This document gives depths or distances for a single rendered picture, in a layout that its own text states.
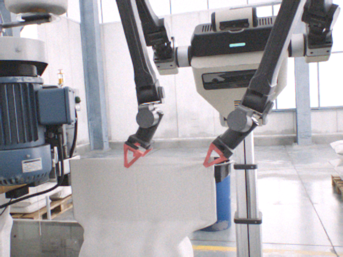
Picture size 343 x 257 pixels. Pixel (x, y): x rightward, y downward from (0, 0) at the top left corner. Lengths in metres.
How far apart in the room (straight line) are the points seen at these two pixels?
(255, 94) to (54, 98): 0.54
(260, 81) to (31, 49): 0.59
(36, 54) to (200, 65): 0.73
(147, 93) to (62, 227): 0.87
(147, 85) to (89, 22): 9.09
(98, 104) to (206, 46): 8.52
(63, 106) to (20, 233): 1.09
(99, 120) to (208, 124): 3.05
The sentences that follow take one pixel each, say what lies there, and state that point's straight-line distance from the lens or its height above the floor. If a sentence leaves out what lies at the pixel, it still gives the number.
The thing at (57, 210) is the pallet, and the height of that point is 0.04.
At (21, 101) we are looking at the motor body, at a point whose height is 1.27.
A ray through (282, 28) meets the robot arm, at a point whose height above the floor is 1.42.
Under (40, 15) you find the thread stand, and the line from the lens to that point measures 1.03.
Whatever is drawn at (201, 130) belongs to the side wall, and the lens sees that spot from 9.20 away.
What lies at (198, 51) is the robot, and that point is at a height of 1.45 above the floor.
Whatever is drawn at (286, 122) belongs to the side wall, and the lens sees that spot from 9.08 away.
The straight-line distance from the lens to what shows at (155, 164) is 1.07.
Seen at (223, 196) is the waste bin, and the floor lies 0.33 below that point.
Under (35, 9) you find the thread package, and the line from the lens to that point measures 1.05.
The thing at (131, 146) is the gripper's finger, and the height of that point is 1.12.
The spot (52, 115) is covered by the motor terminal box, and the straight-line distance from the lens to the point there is 0.85.
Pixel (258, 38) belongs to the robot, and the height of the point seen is 1.48.
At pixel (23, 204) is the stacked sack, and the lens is 3.97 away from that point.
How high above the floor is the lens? 1.25
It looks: 4 degrees down
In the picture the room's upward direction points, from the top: 4 degrees counter-clockwise
